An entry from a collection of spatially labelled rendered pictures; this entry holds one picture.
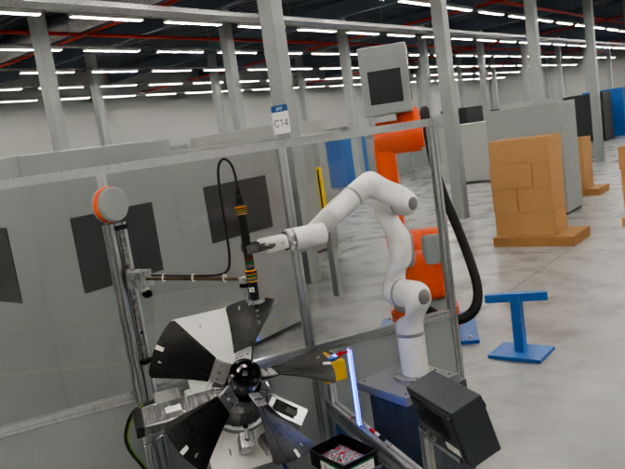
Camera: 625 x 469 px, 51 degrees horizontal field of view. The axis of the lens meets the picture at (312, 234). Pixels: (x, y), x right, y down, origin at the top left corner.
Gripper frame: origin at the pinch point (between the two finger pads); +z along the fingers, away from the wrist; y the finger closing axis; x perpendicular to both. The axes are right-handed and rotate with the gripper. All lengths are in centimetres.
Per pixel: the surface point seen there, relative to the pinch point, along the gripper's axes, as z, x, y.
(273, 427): 5, -63, -17
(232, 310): 4.1, -27.6, 23.3
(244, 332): 3.8, -34.4, 11.2
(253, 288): 0.6, -15.1, -2.0
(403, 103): -243, 55, 301
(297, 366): -12, -49, -2
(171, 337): 31.7, -29.2, 10.5
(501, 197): -555, -94, 589
